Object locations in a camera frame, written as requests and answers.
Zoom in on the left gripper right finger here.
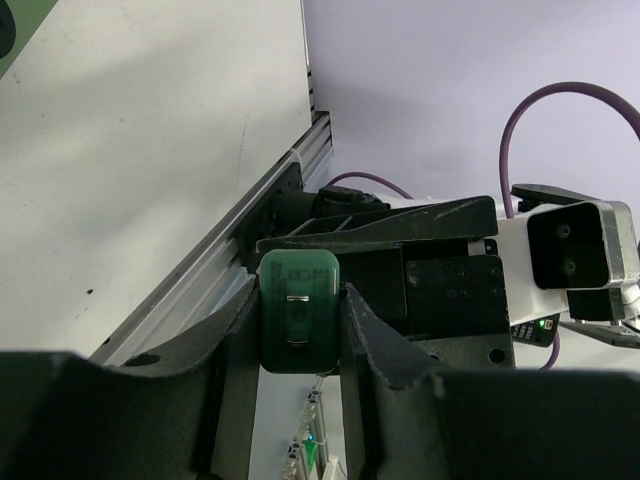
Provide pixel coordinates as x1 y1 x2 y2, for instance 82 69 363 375
339 286 639 479

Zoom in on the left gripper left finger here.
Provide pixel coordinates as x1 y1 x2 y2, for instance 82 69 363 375
1 281 259 479

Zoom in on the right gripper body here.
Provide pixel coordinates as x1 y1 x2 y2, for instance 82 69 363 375
255 195 559 371

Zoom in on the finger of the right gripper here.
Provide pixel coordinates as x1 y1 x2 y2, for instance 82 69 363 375
559 321 639 348

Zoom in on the light green plug adapter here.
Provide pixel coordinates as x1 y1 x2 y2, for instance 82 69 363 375
259 249 340 374

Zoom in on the green power strip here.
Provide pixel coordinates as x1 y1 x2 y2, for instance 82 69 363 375
0 0 57 76

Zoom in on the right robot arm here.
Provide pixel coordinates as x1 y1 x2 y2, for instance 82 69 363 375
254 185 639 374

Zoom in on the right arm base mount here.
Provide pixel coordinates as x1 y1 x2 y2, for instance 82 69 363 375
277 377 347 480

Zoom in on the aluminium rail frame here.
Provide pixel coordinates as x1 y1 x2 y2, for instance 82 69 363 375
91 1 331 366

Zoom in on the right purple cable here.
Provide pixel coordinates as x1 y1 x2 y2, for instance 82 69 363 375
327 81 640 371

